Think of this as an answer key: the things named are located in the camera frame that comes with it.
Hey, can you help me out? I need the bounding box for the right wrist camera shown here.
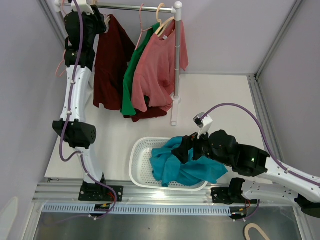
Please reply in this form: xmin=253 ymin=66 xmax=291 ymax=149
xmin=193 ymin=112 xmax=213 ymax=139

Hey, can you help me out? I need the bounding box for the pink wire hanger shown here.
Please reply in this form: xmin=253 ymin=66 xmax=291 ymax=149
xmin=55 ymin=0 xmax=67 ymax=78
xmin=135 ymin=3 xmax=152 ymax=50

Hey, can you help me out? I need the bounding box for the dark red t shirt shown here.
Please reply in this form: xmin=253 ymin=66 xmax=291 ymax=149
xmin=93 ymin=14 xmax=167 ymax=123

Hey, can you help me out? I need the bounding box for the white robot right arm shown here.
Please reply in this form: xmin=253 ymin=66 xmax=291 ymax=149
xmin=172 ymin=130 xmax=320 ymax=218

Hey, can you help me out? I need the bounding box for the green t shirt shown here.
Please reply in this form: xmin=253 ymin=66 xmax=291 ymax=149
xmin=121 ymin=23 xmax=160 ymax=116

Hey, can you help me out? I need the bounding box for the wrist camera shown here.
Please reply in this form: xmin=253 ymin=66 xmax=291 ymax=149
xmin=71 ymin=0 xmax=94 ymax=15
xmin=193 ymin=112 xmax=213 ymax=139

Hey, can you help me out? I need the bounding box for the pink t shirt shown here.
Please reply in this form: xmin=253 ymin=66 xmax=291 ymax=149
xmin=131 ymin=21 xmax=176 ymax=112

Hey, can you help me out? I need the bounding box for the white metal clothes rack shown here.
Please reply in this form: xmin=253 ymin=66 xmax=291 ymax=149
xmin=60 ymin=1 xmax=183 ymax=128

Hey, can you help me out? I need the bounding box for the aluminium cage frame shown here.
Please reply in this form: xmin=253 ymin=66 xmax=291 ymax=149
xmin=37 ymin=0 xmax=311 ymax=186

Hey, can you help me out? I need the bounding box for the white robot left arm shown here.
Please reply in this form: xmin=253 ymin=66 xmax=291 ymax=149
xmin=52 ymin=3 xmax=115 ymax=202

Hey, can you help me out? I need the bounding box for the white slotted cable duct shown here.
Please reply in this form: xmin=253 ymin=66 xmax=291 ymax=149
xmin=42 ymin=203 xmax=232 ymax=216

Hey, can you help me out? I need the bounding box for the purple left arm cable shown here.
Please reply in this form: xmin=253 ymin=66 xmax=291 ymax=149
xmin=59 ymin=0 xmax=118 ymax=221

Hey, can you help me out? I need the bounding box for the beige hanger on floor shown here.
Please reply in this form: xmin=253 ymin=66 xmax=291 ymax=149
xmin=244 ymin=223 xmax=269 ymax=240

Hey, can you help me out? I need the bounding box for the teal t shirt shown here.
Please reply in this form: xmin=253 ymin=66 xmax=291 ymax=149
xmin=149 ymin=136 xmax=228 ymax=187

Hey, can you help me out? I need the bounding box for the beige wooden hanger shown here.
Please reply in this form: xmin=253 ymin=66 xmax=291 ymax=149
xmin=153 ymin=2 xmax=176 ymax=36
xmin=92 ymin=0 xmax=111 ymax=25

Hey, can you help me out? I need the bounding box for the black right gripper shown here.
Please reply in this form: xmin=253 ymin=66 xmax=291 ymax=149
xmin=171 ymin=125 xmax=231 ymax=167

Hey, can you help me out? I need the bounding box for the white perforated plastic basket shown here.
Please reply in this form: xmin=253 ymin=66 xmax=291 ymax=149
xmin=129 ymin=137 xmax=208 ymax=192

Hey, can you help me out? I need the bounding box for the aluminium mounting rail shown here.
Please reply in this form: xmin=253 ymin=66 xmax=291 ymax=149
xmin=32 ymin=178 xmax=228 ymax=206

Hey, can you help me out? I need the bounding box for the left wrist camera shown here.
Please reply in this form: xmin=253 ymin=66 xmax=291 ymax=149
xmin=71 ymin=0 xmax=94 ymax=15

